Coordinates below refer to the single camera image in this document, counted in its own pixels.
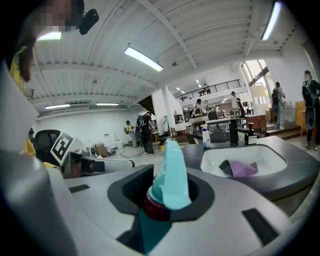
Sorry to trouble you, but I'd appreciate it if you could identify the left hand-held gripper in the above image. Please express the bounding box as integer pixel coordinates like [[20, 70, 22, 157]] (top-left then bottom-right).
[[49, 131, 136, 180]]

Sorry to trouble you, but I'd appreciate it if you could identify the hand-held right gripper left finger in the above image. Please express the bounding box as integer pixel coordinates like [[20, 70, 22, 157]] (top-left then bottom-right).
[[48, 164, 155, 256]]

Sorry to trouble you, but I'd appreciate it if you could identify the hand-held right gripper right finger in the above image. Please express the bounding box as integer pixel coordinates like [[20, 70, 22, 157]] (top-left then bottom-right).
[[159, 167, 291, 256]]

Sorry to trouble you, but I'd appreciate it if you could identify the teal spray bottle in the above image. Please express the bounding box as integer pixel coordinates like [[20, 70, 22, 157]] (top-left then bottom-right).
[[137, 137, 193, 256]]

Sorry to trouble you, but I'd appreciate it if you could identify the white spray bottle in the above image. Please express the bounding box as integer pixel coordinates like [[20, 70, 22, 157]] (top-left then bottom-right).
[[201, 123, 211, 150]]

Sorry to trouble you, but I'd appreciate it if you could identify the cardboard box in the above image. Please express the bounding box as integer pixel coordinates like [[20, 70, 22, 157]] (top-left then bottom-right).
[[94, 141, 108, 158]]

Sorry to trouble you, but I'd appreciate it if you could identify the black cloth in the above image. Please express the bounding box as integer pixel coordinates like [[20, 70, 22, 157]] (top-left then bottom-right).
[[218, 159, 234, 176]]

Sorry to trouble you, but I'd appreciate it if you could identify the purple cloth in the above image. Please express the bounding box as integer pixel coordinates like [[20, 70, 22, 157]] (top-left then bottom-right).
[[229, 159, 259, 178]]

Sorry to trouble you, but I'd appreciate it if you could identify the black office chair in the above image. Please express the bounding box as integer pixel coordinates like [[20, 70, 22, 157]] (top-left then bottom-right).
[[31, 129, 62, 166]]

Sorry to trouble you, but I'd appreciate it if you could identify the white sink basin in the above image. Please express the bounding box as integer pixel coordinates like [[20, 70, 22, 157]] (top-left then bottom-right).
[[199, 144, 288, 179]]

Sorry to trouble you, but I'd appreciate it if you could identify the black soap dispenser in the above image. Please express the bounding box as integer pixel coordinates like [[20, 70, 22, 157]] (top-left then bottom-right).
[[244, 123, 258, 146]]

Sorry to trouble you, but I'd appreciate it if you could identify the dark grey sink counter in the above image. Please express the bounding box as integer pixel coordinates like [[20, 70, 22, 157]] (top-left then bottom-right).
[[181, 135, 320, 201]]

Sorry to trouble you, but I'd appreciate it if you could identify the black faucet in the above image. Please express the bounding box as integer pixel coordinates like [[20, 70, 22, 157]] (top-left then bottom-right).
[[229, 119, 249, 147]]

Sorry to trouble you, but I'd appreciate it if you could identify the white table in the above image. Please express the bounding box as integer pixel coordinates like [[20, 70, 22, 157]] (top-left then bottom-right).
[[206, 118, 231, 144]]

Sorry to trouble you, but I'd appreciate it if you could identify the brown wooden cabinet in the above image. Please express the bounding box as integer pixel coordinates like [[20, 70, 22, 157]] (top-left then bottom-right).
[[245, 113, 268, 134]]

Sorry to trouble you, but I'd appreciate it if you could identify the black balcony railing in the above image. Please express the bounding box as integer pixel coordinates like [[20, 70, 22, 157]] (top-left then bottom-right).
[[174, 79, 241, 102]]

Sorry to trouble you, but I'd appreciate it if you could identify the yellow wooden chair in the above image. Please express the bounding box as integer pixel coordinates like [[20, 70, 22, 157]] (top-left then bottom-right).
[[294, 100, 308, 138]]

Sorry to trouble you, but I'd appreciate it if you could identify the person's yellow shirt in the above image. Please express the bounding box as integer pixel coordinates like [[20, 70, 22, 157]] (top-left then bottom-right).
[[9, 46, 59, 169]]

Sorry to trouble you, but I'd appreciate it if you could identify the person's head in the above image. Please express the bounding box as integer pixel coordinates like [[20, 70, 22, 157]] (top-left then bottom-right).
[[23, 0, 85, 34]]

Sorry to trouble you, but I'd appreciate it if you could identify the black head-worn camera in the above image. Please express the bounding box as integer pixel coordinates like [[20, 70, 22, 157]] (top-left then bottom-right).
[[75, 8, 100, 36]]

